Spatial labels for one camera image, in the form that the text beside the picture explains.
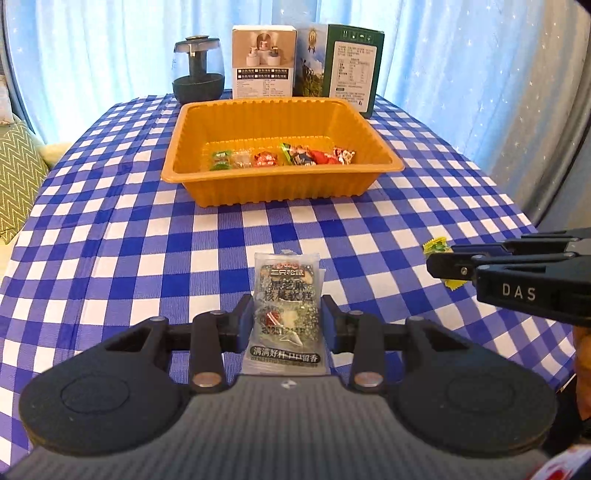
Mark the glass jar with dark base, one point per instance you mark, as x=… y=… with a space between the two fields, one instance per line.
x=198 y=74

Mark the white cardboard box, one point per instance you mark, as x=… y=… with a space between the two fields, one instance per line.
x=263 y=62

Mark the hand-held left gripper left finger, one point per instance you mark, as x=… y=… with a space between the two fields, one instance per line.
x=244 y=323

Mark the white cushion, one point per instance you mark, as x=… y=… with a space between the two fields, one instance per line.
x=3 y=101

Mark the light blue sheer curtain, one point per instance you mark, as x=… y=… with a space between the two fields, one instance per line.
x=92 y=55

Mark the orange plastic tray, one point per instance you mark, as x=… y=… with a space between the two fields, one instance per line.
x=277 y=189

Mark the grey curtain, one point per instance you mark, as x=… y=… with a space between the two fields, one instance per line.
x=554 y=115

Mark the beige sofa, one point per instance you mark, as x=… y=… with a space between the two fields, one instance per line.
x=55 y=154

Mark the green zigzag cushion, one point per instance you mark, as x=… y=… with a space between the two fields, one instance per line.
x=18 y=184

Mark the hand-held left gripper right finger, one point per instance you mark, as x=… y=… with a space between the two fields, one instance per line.
x=330 y=323

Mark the red silver wrapped candy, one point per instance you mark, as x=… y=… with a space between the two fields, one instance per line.
x=344 y=154

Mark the green cardboard box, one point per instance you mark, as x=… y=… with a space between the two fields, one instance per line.
x=351 y=69

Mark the grey snack packet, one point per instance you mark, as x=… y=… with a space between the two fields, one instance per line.
x=286 y=295

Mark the candies inside tray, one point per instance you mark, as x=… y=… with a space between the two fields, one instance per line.
x=295 y=154

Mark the blue white checkered tablecloth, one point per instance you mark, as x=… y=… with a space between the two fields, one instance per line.
x=115 y=207

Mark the yellow green candy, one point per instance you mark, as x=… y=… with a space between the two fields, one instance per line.
x=436 y=247

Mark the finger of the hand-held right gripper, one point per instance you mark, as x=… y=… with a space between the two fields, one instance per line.
x=450 y=267
x=489 y=249

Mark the red white patterned clothing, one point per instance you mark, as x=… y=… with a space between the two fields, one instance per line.
x=570 y=468

